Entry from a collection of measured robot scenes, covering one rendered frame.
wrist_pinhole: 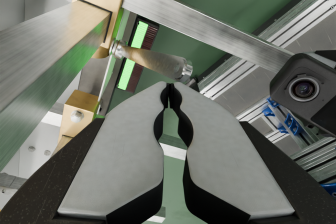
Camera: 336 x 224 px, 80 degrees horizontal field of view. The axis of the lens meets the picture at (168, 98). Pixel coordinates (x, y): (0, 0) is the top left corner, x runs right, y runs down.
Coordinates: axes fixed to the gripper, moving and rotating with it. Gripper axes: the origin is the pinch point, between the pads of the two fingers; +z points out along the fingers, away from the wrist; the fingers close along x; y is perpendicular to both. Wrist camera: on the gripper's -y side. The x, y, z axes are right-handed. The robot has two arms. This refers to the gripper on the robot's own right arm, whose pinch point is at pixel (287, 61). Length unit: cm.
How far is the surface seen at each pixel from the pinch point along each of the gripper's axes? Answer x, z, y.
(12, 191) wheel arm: -50, -1, -38
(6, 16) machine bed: -16, 15, -48
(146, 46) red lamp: -10.3, 12.4, -20.1
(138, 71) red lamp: -16.3, 12.4, -19.9
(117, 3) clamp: -1.1, -4.5, -25.5
